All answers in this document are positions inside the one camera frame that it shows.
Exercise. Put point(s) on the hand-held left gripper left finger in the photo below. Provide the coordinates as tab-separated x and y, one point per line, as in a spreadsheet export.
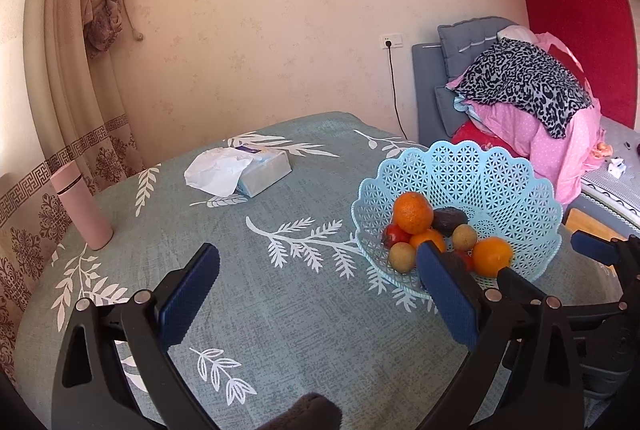
187	297

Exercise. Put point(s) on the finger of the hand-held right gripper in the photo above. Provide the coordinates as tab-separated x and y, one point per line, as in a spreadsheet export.
520	285
592	247

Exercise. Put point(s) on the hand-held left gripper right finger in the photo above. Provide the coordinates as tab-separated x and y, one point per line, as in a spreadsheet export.
447	295

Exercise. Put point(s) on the small red tomato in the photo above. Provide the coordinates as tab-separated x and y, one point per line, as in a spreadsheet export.
465	259

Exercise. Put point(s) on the large smooth orange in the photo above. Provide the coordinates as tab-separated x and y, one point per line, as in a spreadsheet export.
490	255

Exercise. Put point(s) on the brown kiwi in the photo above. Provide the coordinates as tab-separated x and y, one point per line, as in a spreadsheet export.
464	236
402	257

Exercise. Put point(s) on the dark brown avocado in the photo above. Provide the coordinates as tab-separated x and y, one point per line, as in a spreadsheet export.
449	220

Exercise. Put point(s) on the large red tomato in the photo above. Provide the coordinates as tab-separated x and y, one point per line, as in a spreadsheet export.
395	235

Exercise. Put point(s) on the dimpled orange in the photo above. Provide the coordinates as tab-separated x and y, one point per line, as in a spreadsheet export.
412	212

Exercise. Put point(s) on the light blue lattice basket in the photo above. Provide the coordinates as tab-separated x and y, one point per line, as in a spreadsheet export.
500	190

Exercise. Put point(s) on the grey bed mattress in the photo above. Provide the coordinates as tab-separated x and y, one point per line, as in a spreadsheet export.
615	195

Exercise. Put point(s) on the small orange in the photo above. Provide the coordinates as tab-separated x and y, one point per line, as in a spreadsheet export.
427	240

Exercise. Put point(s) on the small white object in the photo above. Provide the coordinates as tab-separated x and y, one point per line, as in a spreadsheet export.
616	167

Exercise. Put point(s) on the small peach toy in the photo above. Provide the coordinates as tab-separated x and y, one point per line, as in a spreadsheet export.
604	148

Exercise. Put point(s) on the grey-green leaf print tablecloth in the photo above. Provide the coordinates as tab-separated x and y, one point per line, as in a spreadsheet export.
300	300

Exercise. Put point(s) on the pink blanket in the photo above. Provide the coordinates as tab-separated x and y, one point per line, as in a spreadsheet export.
540	144

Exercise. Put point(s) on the white tissue sheet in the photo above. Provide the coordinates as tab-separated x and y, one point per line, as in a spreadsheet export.
215	169

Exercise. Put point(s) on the pink thermos bottle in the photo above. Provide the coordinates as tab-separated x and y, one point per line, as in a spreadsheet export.
82	210

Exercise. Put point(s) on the light blue tissue pack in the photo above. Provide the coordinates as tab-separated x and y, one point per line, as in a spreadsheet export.
267	172

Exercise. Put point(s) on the red cloth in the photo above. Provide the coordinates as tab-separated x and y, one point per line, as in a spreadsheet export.
472	132

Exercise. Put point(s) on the dark beetroot left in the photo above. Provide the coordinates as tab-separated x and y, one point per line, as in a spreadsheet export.
310	412

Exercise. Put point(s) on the leopard print cloth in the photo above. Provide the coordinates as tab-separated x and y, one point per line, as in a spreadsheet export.
525	79

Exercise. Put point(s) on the grey padded headboard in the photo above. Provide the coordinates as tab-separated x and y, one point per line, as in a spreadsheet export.
427	89

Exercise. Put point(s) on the pale pink pillow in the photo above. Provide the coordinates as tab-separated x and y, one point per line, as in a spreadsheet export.
517	33

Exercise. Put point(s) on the grey cushion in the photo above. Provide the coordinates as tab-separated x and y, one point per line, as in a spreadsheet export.
470	44

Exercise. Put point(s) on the beige patterned curtain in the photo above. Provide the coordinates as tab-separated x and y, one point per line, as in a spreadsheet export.
55	59

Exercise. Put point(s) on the wooden bed frame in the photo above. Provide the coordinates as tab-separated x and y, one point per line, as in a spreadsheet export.
590	222

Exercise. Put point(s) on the red wall panel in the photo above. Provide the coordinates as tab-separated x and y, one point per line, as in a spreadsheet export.
585	44

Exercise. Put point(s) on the white wall socket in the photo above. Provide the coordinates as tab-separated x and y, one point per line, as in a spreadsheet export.
392	41

